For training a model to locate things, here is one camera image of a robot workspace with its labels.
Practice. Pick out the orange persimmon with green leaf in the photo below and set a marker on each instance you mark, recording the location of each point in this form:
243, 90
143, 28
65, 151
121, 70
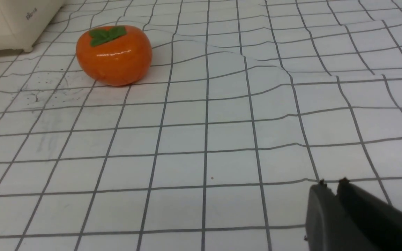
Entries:
114, 55

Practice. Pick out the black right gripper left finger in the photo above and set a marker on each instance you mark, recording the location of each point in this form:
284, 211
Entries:
328, 226

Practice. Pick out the cream white toaster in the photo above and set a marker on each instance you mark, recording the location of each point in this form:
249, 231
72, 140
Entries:
23, 21

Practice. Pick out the white grid tablecloth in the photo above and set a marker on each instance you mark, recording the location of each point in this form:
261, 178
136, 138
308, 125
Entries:
246, 105

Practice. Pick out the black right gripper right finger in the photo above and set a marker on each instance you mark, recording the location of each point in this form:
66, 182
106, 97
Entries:
379, 222

